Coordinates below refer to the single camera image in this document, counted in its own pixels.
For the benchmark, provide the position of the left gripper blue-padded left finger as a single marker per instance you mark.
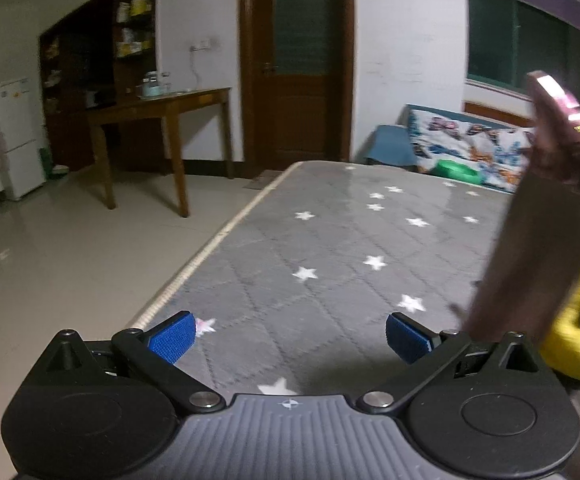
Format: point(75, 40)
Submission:
point(173, 337)

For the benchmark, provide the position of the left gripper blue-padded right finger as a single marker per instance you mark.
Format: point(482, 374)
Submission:
point(408, 339)

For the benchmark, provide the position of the pink metallic thermos bottle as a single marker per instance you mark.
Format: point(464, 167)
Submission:
point(535, 262)

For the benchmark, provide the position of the green plastic container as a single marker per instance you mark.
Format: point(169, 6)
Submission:
point(449, 169)

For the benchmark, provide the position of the grey star-patterned mattress cover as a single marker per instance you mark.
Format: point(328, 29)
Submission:
point(291, 295)

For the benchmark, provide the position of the butterfly-patterned pillow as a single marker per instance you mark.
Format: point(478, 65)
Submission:
point(499, 152)

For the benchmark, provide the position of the blue sofa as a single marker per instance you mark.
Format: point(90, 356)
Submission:
point(390, 146)

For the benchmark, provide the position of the brown wooden side table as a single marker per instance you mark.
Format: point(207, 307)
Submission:
point(168, 109)

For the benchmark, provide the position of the light green electric kettle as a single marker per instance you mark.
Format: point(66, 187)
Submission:
point(150, 86)

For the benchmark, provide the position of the white refrigerator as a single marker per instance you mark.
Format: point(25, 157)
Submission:
point(22, 168)

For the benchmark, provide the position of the dark green window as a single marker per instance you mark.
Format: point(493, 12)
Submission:
point(509, 38)

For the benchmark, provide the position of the dark wooden shelf unit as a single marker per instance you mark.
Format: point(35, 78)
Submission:
point(94, 57)

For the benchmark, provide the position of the brown wooden door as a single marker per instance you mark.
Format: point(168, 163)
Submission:
point(296, 78)

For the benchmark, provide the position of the white wall socket with cable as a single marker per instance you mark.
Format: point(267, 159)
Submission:
point(203, 45)

